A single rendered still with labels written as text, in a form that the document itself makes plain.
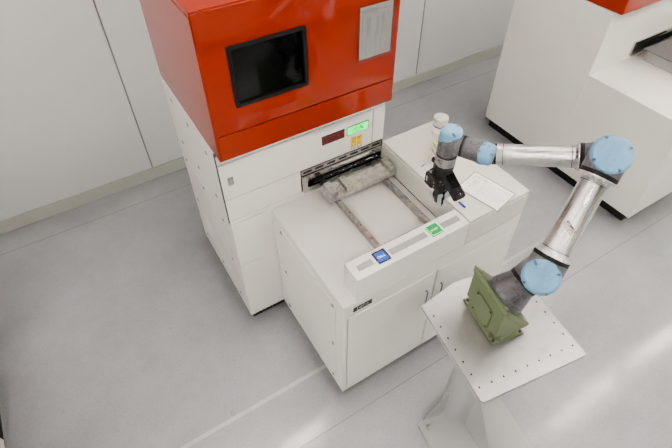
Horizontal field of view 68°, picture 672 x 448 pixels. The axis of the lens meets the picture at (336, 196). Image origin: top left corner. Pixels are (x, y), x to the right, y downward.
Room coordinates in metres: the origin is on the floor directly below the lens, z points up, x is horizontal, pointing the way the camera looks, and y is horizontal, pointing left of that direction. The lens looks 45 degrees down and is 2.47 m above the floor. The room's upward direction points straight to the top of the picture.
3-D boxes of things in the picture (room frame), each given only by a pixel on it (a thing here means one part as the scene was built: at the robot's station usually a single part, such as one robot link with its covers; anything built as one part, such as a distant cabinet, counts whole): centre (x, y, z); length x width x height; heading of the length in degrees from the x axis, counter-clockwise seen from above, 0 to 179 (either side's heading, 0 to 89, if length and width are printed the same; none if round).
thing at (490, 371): (0.97, -0.60, 0.75); 0.45 x 0.44 x 0.13; 23
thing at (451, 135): (1.33, -0.39, 1.41); 0.09 x 0.08 x 0.11; 60
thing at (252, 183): (1.69, 0.13, 1.02); 0.82 x 0.03 x 0.40; 121
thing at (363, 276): (1.25, -0.29, 0.89); 0.55 x 0.09 x 0.14; 121
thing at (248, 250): (1.98, 0.30, 0.41); 0.82 x 0.71 x 0.82; 121
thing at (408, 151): (1.72, -0.54, 0.89); 0.62 x 0.35 x 0.14; 31
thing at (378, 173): (1.71, -0.11, 0.87); 0.36 x 0.08 x 0.03; 121
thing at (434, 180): (1.34, -0.38, 1.25); 0.09 x 0.08 x 0.12; 31
